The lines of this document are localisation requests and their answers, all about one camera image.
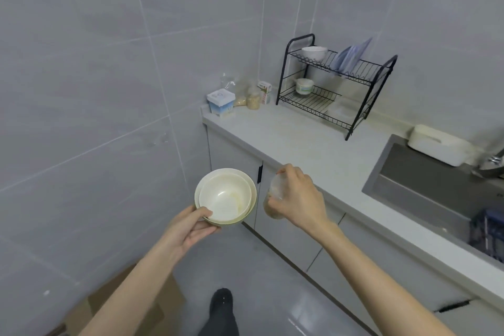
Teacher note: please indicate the person's right hand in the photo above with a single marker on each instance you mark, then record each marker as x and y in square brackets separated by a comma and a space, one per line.
[301, 200]

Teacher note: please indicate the person's left hand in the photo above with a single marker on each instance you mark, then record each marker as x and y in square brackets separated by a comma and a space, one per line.
[182, 233]

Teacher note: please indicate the person's right thumb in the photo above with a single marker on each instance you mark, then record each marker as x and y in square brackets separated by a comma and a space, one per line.
[275, 202]

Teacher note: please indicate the person's left thumb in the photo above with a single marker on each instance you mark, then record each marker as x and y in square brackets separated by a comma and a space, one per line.
[200, 213]

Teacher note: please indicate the clear plastic cup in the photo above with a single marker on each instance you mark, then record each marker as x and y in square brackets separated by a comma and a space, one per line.
[276, 188]

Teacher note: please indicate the pale green bowl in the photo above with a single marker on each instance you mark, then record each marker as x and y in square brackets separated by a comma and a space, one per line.
[232, 174]

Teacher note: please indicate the person's right forearm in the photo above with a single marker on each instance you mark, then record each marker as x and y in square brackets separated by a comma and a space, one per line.
[378, 276]

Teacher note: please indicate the person's left forearm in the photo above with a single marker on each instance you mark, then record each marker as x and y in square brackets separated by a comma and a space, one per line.
[132, 292]

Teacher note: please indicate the white base cabinet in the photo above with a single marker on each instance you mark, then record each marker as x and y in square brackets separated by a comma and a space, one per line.
[323, 253]

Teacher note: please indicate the black shoe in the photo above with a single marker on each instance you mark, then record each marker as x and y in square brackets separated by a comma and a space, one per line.
[220, 302]

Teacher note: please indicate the clear jar of grains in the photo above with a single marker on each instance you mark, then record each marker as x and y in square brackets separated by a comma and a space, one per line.
[253, 98]

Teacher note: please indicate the small white carton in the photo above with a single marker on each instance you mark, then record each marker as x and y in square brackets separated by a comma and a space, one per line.
[264, 91]

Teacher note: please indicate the white blue seasoning box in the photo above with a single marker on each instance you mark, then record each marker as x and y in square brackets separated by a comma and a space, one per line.
[221, 102]

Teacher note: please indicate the person's dark trouser leg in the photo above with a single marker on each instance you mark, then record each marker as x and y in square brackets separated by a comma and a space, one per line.
[218, 326]

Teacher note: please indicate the clear plastic container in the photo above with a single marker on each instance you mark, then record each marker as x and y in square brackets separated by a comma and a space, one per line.
[342, 111]

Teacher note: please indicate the cardboard box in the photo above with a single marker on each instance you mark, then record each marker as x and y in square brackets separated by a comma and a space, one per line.
[130, 304]

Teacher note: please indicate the small white green bowl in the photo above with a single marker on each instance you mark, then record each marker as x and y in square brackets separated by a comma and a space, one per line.
[304, 86]

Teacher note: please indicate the clear bag of grains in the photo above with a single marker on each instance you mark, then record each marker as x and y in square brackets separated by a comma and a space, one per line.
[233, 89]

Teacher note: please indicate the steel sink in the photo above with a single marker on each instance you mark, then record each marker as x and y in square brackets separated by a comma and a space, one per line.
[429, 194]

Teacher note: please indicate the white ceramic bowl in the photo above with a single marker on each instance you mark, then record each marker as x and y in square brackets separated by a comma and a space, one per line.
[314, 52]

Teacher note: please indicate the blue plates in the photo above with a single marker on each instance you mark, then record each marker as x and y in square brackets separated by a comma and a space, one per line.
[352, 56]

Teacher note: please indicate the white rectangular box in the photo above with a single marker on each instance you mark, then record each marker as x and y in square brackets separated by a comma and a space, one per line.
[439, 144]

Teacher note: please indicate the blue basket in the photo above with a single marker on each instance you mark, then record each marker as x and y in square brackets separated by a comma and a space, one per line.
[488, 233]

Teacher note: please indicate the chrome faucet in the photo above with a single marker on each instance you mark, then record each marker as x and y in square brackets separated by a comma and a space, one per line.
[489, 164]

